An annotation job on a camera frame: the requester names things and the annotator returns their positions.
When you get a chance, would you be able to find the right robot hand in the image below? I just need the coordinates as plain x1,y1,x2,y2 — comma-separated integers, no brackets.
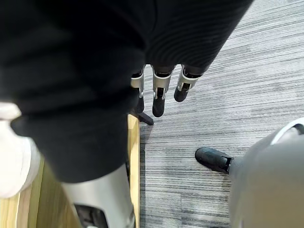
0,0,254,228

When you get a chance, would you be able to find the white slipper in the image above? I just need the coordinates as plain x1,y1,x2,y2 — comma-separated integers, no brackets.
0,102,45,199

